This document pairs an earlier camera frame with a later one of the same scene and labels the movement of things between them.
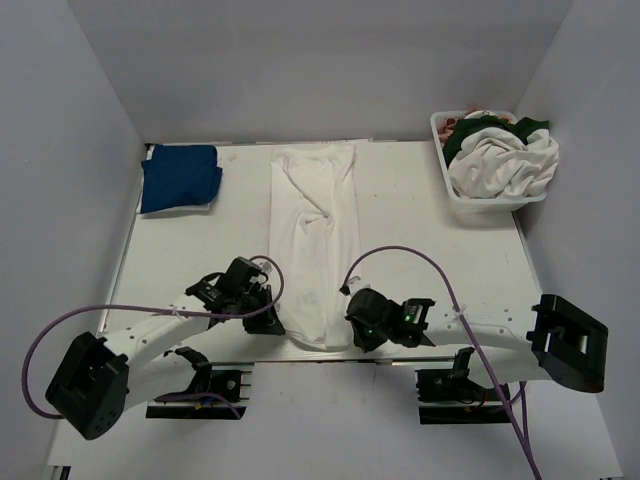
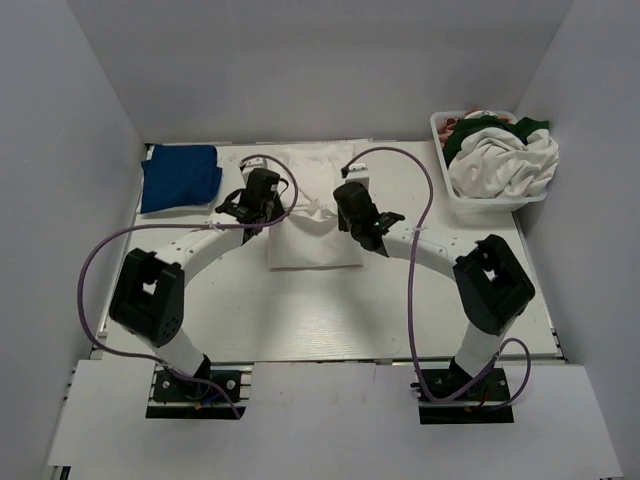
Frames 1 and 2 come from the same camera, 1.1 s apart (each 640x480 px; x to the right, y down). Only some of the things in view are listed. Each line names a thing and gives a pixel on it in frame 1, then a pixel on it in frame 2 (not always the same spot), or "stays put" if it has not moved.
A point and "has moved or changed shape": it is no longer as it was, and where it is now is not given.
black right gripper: (362, 340) to (342, 224)
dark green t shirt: (520, 131) stays put
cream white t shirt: (494, 163) stays put
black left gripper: (267, 324) to (280, 209)
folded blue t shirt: (180, 175) stays put
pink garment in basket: (447, 123) stays put
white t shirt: (315, 240) has moved or changed shape
